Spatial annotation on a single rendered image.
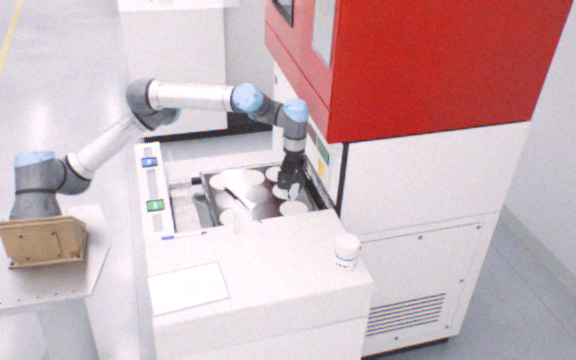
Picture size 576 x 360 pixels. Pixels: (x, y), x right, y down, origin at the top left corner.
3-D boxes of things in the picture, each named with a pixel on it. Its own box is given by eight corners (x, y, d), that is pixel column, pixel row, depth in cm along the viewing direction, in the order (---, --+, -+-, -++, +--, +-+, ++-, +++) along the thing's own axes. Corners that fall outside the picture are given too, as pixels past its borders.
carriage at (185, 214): (190, 187, 206) (190, 180, 205) (205, 251, 178) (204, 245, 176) (169, 189, 204) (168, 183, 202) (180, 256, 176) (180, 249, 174)
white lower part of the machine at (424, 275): (383, 232, 320) (406, 111, 273) (456, 346, 256) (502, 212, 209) (268, 252, 301) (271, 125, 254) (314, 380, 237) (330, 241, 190)
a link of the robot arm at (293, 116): (289, 94, 166) (314, 101, 163) (287, 125, 172) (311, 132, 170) (277, 104, 160) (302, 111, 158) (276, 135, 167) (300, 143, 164)
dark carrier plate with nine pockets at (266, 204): (289, 163, 215) (289, 162, 215) (316, 218, 188) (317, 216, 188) (203, 175, 206) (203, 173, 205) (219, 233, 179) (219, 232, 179)
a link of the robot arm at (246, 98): (112, 68, 166) (260, 75, 150) (133, 79, 176) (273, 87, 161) (106, 105, 165) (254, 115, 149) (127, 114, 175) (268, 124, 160)
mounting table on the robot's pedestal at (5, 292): (-47, 348, 163) (-61, 319, 156) (-17, 246, 198) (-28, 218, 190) (115, 318, 174) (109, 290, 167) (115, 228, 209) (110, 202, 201)
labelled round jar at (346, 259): (351, 254, 164) (354, 230, 159) (360, 270, 159) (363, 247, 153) (329, 258, 162) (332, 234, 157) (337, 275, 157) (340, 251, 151)
